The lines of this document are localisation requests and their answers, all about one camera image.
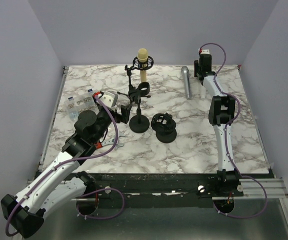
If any silver grey microphone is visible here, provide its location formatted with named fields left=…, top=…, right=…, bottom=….
left=181, top=66, right=192, bottom=100

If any black round-base clip stand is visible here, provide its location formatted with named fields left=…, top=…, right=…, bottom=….
left=129, top=81, right=150, bottom=134

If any white microphone silver mesh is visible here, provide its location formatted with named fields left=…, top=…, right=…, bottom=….
left=200, top=86, right=206, bottom=100

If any black tripod shock mount stand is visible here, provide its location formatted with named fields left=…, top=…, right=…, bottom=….
left=116, top=55, right=154, bottom=120

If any beige microphone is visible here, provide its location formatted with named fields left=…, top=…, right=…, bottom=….
left=137, top=48, right=148, bottom=83

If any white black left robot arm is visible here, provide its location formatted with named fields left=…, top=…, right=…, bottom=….
left=1, top=103, right=130, bottom=238

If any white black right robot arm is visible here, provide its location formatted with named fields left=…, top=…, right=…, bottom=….
left=194, top=50, right=239, bottom=196

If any clear plastic screw box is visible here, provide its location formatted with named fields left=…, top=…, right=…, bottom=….
left=65, top=88, right=99, bottom=122

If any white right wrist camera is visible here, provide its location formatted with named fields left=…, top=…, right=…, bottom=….
left=199, top=48, right=210, bottom=55

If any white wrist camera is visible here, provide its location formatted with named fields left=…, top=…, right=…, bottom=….
left=100, top=91, right=118, bottom=108
left=199, top=48, right=210, bottom=55

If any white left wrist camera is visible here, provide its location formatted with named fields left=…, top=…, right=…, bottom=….
left=100, top=91, right=118, bottom=108

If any orange handled adjustable wrench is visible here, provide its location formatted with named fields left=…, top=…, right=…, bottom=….
left=95, top=135, right=125, bottom=150

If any black shock mount round stand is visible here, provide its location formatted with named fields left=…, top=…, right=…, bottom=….
left=151, top=113, right=177, bottom=144

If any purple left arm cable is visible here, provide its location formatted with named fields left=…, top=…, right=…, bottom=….
left=6, top=92, right=119, bottom=237

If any black front mounting rail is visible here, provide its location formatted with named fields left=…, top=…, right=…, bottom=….
left=35, top=171, right=276, bottom=210

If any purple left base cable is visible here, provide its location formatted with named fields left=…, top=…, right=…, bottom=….
left=76, top=187, right=126, bottom=221

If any aluminium extrusion rail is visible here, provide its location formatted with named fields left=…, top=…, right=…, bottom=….
left=212, top=177, right=288, bottom=201

